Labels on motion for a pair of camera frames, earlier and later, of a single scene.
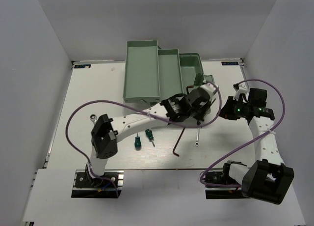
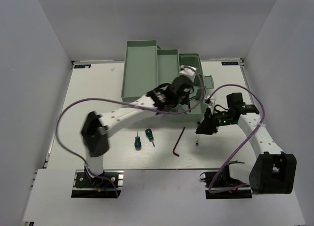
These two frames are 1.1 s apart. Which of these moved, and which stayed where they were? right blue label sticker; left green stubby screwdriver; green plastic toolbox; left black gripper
Moved: left black gripper
Stayed: right blue label sticker; left green stubby screwdriver; green plastic toolbox
